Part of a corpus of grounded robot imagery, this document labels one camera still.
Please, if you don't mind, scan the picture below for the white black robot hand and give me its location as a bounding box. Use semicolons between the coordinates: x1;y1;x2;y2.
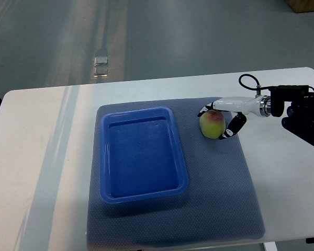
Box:
197;96;266;140

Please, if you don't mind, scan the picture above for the green red peach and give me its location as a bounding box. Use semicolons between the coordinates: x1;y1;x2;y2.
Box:
199;110;226;139

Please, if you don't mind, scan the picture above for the wooden box corner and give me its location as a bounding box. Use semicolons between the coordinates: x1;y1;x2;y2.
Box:
285;0;314;13

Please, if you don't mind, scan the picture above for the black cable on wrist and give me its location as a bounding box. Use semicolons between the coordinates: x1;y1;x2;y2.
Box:
238;74;272;98

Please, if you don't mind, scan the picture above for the blue plastic tray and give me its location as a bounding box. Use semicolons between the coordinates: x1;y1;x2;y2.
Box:
99;107;189;204

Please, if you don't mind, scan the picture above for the grey textured mat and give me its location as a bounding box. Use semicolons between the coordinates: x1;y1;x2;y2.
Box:
86;97;265;250

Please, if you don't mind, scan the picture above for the metal floor plate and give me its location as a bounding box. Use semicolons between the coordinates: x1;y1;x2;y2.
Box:
94;55;108;77

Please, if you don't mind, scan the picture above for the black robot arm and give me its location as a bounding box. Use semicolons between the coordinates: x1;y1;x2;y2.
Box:
265;85;314;146

